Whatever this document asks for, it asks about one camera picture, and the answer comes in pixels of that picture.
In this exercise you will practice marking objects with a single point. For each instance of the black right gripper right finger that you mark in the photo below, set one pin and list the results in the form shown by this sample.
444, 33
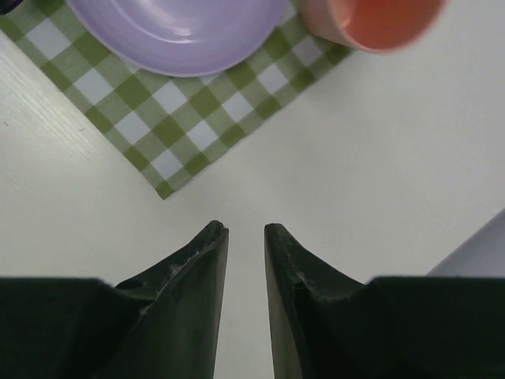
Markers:
324, 324

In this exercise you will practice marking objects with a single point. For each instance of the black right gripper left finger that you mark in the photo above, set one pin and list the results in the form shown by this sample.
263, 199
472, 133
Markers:
161, 323

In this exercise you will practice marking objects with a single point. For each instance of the green white checkered cloth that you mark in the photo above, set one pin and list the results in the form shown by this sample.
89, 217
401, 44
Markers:
169, 129

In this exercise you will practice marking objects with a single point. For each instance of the purple plastic plate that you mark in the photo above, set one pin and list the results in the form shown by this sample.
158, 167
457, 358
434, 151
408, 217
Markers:
180, 38

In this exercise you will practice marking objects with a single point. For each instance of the orange plastic cup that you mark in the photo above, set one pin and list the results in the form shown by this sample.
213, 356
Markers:
374, 26

